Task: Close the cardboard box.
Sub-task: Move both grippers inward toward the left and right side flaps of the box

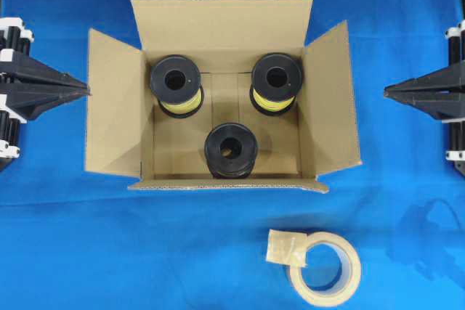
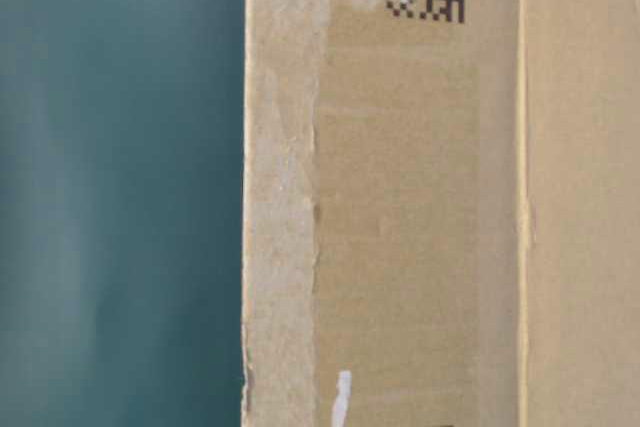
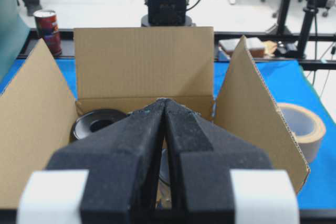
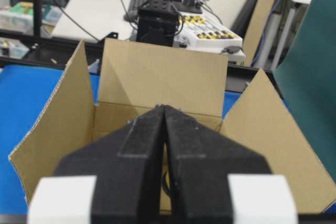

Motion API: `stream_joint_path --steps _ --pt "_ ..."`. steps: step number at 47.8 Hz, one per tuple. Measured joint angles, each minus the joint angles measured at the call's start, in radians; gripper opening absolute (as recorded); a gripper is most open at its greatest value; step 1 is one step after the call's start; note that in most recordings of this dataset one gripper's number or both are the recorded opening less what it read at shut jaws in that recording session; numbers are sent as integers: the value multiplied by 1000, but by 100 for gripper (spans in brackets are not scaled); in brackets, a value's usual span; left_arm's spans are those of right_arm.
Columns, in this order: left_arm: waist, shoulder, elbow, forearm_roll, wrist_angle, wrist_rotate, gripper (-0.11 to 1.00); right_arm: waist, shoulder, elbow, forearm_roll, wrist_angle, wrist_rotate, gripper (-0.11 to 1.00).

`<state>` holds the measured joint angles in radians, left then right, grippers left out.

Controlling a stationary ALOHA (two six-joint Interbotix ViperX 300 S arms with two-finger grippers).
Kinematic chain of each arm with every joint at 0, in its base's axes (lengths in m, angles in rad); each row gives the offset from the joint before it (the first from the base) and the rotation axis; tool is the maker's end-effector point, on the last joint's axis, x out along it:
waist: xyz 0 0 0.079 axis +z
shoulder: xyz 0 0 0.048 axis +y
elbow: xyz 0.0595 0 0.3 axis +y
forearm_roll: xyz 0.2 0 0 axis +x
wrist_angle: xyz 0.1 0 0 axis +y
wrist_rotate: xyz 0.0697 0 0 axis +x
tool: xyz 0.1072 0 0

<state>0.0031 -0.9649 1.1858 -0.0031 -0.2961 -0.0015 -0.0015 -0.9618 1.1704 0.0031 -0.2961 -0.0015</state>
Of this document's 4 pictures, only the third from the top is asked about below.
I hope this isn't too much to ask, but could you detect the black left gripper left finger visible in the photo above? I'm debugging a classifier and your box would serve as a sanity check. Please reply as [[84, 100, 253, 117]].
[[17, 99, 165, 223]]

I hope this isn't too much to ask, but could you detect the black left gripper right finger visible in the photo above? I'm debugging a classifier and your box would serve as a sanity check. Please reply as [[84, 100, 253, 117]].
[[165, 100, 299, 223]]

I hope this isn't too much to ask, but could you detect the brown cardboard box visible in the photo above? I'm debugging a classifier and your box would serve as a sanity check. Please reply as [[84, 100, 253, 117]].
[[1, 27, 310, 209]]

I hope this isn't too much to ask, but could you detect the black round object in box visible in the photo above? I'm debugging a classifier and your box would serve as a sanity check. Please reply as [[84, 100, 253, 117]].
[[69, 109, 128, 143]]

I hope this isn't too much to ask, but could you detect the beige masking tape roll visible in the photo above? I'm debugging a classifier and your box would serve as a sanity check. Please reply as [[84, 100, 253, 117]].
[[278, 103, 326, 163]]

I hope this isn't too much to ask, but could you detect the blue table cloth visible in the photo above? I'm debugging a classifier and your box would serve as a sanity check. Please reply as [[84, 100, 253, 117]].
[[0, 58, 336, 211]]

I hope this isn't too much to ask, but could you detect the red tin can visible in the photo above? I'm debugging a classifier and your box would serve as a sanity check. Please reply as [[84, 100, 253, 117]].
[[33, 9, 62, 56]]

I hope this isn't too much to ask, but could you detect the black tripod stand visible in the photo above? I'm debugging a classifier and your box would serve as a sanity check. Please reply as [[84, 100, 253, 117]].
[[297, 0, 330, 59]]

